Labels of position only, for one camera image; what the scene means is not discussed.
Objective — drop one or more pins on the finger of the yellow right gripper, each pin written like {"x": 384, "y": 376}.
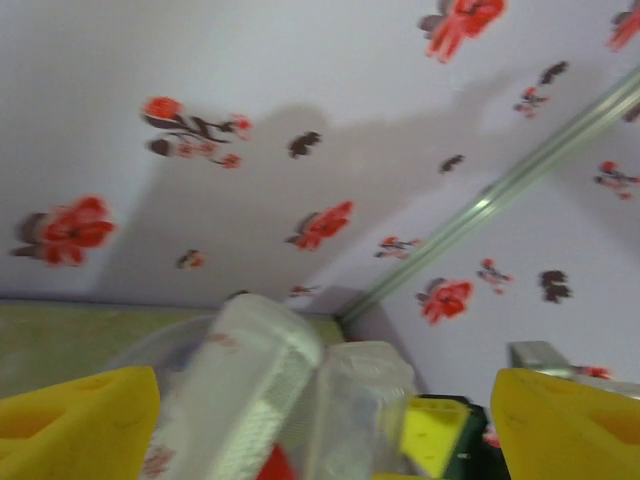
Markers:
{"x": 435, "y": 430}
{"x": 400, "y": 476}

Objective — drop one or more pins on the clear bottle green cap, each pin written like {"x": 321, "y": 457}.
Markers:
{"x": 360, "y": 390}

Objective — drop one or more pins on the aluminium frame post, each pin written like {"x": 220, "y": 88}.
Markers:
{"x": 480, "y": 210}

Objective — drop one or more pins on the green marbled table mat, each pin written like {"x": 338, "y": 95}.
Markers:
{"x": 50, "y": 340}

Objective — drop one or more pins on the clear bottle red-white label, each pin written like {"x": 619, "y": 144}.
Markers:
{"x": 250, "y": 375}

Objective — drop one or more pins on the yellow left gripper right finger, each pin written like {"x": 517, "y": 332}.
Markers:
{"x": 575, "y": 435}

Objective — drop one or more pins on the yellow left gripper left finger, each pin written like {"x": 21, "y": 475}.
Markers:
{"x": 70, "y": 435}

